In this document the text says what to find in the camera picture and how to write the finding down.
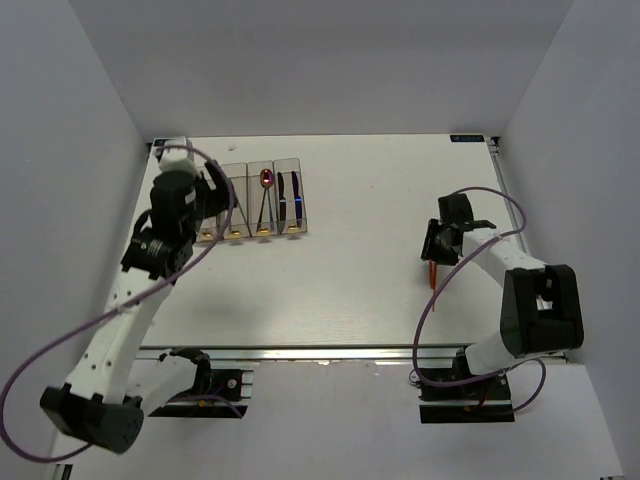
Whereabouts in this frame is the orange chopstick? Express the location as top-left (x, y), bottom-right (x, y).
top-left (431, 263), bottom-right (438, 312)
top-left (428, 260), bottom-right (437, 290)

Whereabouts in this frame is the iridescent rainbow spoon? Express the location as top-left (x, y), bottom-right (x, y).
top-left (257, 168), bottom-right (275, 232)

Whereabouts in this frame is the black knife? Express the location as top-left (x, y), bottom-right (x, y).
top-left (277, 172), bottom-right (287, 234)

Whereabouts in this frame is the iridescent blue knife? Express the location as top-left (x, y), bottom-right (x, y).
top-left (291, 171), bottom-right (303, 229)

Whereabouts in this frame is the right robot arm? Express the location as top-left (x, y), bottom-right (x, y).
top-left (421, 189), bottom-right (584, 399)

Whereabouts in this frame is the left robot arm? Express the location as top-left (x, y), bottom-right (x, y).
top-left (40, 161), bottom-right (235, 454)

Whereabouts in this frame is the smoky clear container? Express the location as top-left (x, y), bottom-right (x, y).
top-left (222, 163), bottom-right (252, 240)
top-left (195, 163), bottom-right (224, 246)
top-left (247, 161), bottom-right (277, 237)
top-left (273, 158), bottom-right (308, 235)

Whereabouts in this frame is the blue label sticker left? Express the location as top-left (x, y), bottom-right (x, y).
top-left (152, 138), bottom-right (173, 147)

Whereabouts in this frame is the blue label sticker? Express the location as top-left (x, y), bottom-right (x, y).
top-left (449, 134), bottom-right (485, 143)
top-left (152, 138), bottom-right (173, 147)

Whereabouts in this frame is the blue label sticker right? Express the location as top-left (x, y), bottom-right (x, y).
top-left (449, 134), bottom-right (485, 143)

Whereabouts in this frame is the white front panel board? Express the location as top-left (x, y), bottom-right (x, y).
top-left (70, 362), bottom-right (623, 479)

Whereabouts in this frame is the aluminium table edge rail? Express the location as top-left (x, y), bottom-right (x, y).
top-left (134, 344), bottom-right (566, 365)

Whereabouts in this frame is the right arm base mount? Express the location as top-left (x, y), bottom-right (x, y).
top-left (412, 348), bottom-right (515, 425)

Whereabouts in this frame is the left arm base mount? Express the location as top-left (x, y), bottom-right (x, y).
top-left (150, 347), bottom-right (253, 419)

